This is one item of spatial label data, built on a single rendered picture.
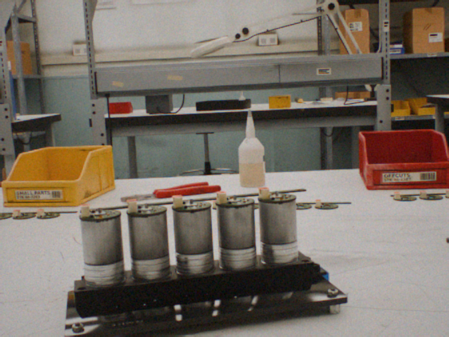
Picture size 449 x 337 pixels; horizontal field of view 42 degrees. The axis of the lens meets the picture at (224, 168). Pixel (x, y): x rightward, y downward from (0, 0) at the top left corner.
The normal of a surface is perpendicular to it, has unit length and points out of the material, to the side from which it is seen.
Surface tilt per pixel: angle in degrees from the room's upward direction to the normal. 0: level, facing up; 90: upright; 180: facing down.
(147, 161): 90
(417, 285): 0
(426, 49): 90
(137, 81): 90
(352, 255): 0
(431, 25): 87
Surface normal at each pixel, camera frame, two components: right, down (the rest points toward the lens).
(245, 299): -0.05, -0.99
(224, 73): -0.04, 0.14
